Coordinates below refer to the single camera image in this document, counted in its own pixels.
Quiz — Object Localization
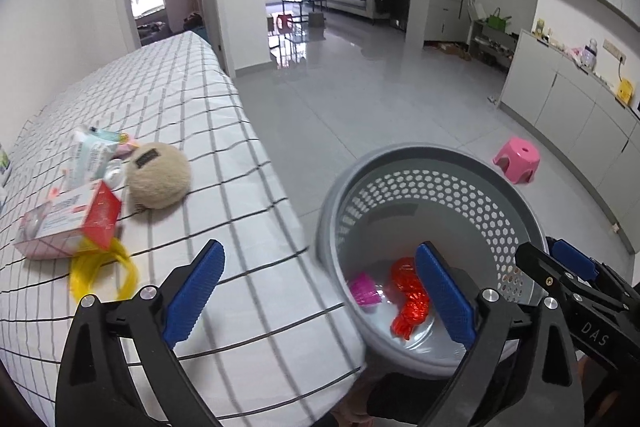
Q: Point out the pink and red carton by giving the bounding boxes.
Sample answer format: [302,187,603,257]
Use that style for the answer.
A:
[12,180,123,260]

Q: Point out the white and pink bottle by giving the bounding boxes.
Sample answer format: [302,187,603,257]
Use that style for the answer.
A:
[580,38,601,68]

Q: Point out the pink plastic stool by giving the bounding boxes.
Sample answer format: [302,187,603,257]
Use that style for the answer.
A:
[492,137,542,184]

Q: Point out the green bag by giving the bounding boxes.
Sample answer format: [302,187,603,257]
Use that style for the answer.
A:
[487,7,511,30]

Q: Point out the yellow coiled plastic tube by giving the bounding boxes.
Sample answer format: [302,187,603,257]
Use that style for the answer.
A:
[68,237,138,305]

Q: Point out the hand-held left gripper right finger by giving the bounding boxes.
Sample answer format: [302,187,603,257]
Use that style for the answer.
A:
[414,243,586,427]

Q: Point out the white low cabinet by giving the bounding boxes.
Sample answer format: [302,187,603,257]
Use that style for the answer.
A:
[500,28,640,255]

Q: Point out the red crinkled wrapper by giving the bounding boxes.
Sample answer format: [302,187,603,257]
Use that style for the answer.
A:
[387,257,432,340]

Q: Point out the flat cardboard pieces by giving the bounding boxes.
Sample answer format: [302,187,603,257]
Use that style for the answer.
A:
[425,41,473,60]

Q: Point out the white and light-blue packet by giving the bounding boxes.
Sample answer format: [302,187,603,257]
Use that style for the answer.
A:
[62,129,131,190]

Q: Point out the grey perforated plastic basket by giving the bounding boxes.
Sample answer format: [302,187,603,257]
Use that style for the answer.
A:
[316,143,550,380]

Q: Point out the shoe rack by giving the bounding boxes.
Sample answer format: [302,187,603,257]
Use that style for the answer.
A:
[470,19,521,68]

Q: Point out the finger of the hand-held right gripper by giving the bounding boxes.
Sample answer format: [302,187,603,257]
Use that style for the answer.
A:
[549,238,640,304]
[515,241,601,309]

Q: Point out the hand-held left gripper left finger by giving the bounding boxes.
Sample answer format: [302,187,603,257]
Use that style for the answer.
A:
[55,239,226,427]

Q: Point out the dark coffee table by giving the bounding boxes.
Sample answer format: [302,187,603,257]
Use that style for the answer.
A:
[281,0,326,22]

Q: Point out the pink plastic wrapper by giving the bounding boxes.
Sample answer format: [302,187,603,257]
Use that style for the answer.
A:
[348,272,383,308]

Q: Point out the beige plush ball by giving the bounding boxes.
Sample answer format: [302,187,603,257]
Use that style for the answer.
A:
[122,143,192,211]

